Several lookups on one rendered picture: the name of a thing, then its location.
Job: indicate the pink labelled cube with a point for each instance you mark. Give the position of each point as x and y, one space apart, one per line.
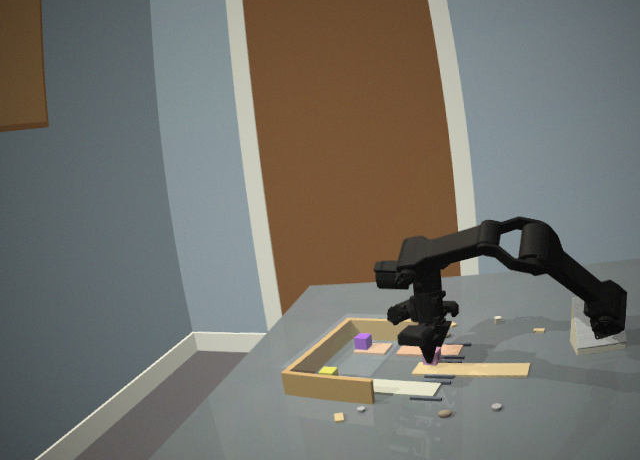
437 358

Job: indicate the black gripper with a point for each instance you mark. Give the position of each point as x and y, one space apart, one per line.
432 327

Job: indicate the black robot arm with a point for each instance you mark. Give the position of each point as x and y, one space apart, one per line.
421 260

